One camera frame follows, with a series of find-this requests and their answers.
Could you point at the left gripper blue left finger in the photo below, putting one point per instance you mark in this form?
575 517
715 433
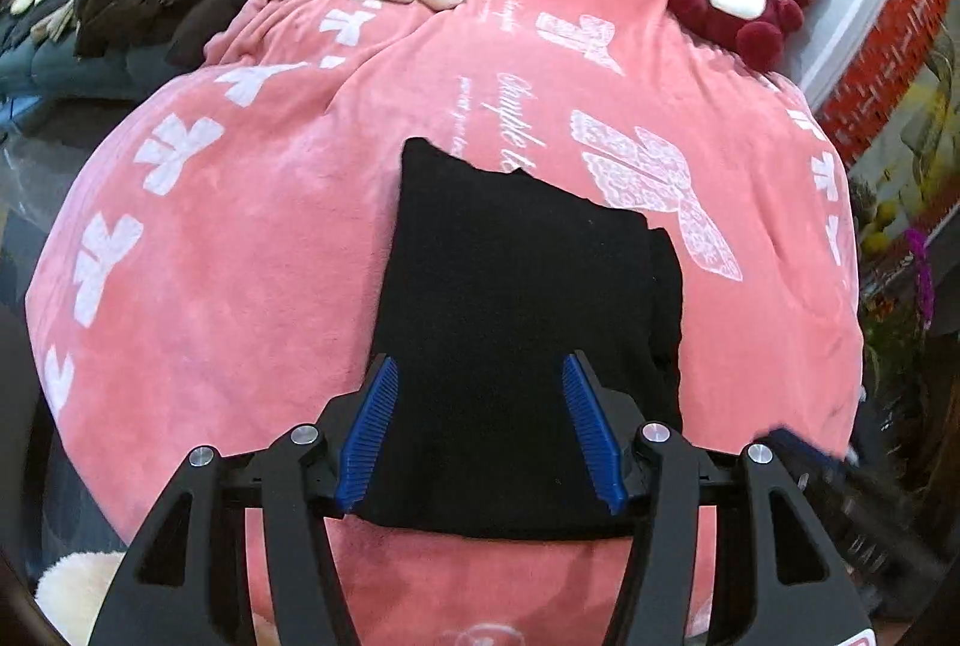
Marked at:
375 405

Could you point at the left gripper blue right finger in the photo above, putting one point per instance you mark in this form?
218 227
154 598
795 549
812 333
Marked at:
601 421

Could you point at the black garment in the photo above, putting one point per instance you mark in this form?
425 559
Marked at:
493 280

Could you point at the pink plush blanket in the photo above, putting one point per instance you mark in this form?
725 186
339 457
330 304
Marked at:
215 272

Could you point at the beige fluffy rug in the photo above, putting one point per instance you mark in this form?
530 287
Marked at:
71 592

